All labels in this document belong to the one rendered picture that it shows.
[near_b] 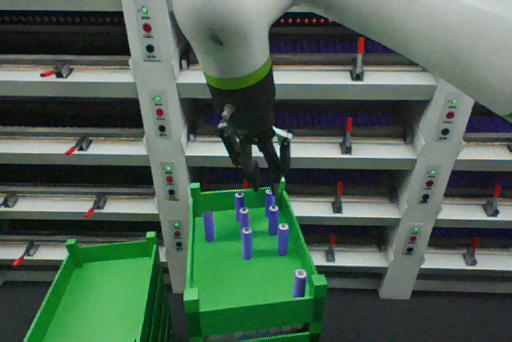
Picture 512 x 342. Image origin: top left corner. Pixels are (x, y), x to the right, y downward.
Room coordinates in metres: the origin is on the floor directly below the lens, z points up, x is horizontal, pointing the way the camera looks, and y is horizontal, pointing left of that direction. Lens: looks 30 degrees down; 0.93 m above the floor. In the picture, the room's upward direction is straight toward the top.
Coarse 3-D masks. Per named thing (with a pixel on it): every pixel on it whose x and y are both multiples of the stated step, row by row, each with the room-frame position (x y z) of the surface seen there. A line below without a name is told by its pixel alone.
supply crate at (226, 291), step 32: (192, 192) 0.58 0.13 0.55; (224, 192) 0.61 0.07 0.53; (256, 192) 0.62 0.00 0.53; (192, 224) 0.50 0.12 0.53; (224, 224) 0.56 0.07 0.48; (256, 224) 0.56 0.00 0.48; (288, 224) 0.55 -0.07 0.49; (192, 256) 0.44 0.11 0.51; (224, 256) 0.47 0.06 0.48; (256, 256) 0.47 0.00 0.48; (288, 256) 0.47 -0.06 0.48; (192, 288) 0.33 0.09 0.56; (224, 288) 0.39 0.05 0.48; (256, 288) 0.39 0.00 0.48; (288, 288) 0.39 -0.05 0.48; (320, 288) 0.33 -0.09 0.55; (192, 320) 0.31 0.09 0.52; (224, 320) 0.31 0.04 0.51; (256, 320) 0.32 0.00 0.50; (288, 320) 0.33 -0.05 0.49; (320, 320) 0.33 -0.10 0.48
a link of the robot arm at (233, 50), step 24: (192, 0) 0.38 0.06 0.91; (216, 0) 0.37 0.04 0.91; (240, 0) 0.38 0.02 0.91; (264, 0) 0.40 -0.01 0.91; (288, 0) 0.44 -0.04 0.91; (192, 24) 0.38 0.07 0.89; (216, 24) 0.38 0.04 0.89; (240, 24) 0.38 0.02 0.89; (264, 24) 0.41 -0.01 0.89; (216, 48) 0.39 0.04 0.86; (240, 48) 0.40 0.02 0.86; (264, 48) 0.43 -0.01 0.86; (216, 72) 0.41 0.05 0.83; (240, 72) 0.41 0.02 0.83; (264, 72) 0.43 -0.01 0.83
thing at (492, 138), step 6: (498, 132) 0.83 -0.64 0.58; (462, 138) 0.82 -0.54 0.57; (468, 138) 0.82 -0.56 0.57; (474, 138) 0.82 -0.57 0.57; (480, 138) 0.82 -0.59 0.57; (486, 138) 0.81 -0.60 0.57; (492, 138) 0.81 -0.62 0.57; (498, 138) 0.81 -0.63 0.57; (504, 138) 0.81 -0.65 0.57; (510, 138) 0.81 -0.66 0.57
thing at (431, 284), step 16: (320, 272) 0.84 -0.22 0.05; (336, 272) 0.84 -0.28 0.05; (352, 272) 0.84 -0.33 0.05; (368, 288) 0.81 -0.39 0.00; (416, 288) 0.81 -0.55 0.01; (432, 288) 0.81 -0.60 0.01; (448, 288) 0.81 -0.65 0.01; (464, 288) 0.80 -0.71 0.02; (480, 288) 0.80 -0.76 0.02; (496, 288) 0.80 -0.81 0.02
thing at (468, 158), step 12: (456, 156) 0.77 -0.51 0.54; (468, 156) 0.78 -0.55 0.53; (480, 156) 0.78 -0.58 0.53; (492, 156) 0.78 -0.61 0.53; (504, 156) 0.78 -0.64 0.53; (456, 168) 0.78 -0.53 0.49; (468, 168) 0.78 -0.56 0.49; (480, 168) 0.78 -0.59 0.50; (492, 168) 0.78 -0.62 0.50; (504, 168) 0.78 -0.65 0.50
